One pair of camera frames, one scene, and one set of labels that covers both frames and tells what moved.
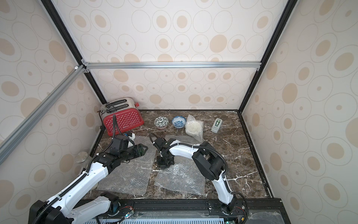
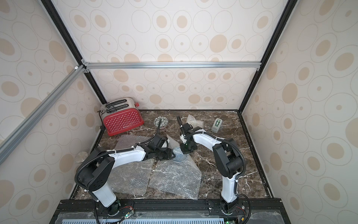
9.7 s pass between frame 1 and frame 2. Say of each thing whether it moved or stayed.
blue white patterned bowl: moved
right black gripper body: moved
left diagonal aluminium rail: stayed
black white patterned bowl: stayed
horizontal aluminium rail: stayed
